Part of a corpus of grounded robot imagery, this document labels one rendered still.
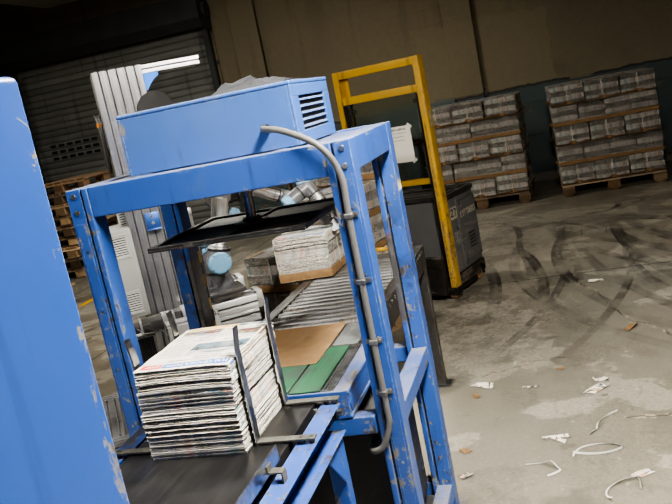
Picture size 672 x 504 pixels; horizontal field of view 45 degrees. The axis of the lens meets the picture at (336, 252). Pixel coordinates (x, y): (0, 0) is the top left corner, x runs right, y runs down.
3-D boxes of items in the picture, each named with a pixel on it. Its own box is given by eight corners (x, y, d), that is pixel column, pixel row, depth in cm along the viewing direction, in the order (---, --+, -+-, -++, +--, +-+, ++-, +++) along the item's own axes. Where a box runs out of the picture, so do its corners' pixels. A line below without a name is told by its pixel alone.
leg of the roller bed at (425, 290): (438, 382, 459) (417, 267, 447) (448, 381, 458) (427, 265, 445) (436, 386, 454) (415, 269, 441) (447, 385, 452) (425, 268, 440)
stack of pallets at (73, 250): (92, 261, 1213) (70, 176, 1189) (150, 251, 1194) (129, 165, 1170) (47, 284, 1085) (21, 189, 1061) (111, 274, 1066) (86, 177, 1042)
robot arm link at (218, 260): (227, 271, 420) (229, 166, 413) (232, 276, 405) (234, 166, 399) (204, 272, 416) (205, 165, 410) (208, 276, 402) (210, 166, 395)
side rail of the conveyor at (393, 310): (417, 266, 447) (413, 245, 445) (427, 265, 445) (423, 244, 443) (369, 350, 320) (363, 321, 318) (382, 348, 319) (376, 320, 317)
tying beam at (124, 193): (165, 188, 324) (159, 164, 323) (393, 147, 298) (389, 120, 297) (73, 221, 260) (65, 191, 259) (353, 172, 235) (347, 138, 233)
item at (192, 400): (204, 406, 259) (185, 329, 255) (291, 397, 251) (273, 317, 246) (150, 462, 224) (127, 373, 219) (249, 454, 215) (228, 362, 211)
